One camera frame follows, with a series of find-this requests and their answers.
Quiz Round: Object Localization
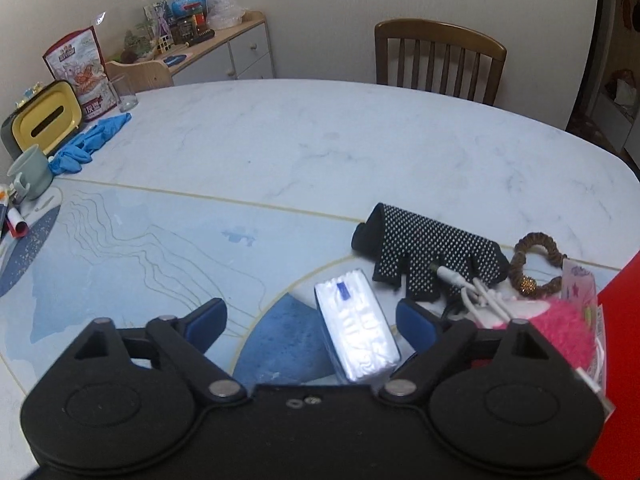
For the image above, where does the yellow tissue box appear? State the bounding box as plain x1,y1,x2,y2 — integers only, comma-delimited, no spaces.
1,80,84,160

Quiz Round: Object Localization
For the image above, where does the dark wooden chair far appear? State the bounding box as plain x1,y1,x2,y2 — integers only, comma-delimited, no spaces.
374,18,506,106

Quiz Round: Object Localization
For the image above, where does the white usb cable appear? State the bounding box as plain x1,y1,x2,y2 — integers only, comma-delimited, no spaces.
429,261,532,323

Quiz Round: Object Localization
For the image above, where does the pink cartoon sticker packet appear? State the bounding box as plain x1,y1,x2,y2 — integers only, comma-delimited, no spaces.
561,258,606,392

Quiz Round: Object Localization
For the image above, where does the pink fuzzy plush ball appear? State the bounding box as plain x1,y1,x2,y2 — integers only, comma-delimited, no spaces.
506,298,596,370

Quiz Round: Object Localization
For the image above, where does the black dotted glove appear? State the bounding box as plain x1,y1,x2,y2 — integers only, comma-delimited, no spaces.
352,203,509,304

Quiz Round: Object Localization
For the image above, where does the blue rubber glove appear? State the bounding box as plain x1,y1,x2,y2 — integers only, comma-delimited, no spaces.
48,113,132,176

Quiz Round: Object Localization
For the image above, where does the blue card pack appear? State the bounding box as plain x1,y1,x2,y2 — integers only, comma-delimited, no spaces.
314,269,401,384

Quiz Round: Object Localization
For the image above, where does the grey green mug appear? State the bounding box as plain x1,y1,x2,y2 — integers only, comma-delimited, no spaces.
6,145,53,202

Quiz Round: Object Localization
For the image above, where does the white sideboard cabinet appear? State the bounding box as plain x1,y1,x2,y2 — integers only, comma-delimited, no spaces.
168,11,276,86

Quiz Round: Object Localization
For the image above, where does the red white cardboard box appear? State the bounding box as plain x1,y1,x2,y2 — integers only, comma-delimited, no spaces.
588,257,640,479

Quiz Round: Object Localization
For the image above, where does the brown beaded hair tie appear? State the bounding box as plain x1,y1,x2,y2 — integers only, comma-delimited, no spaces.
508,231,565,297

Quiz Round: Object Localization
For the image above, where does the small wooden child chair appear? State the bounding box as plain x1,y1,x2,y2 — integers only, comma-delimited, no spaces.
106,60,174,92

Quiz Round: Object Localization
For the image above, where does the clear drinking glass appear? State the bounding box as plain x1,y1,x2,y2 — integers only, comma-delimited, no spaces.
110,74,139,113

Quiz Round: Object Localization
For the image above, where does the red white snack bag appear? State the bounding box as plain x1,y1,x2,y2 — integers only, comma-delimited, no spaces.
42,26,117,122

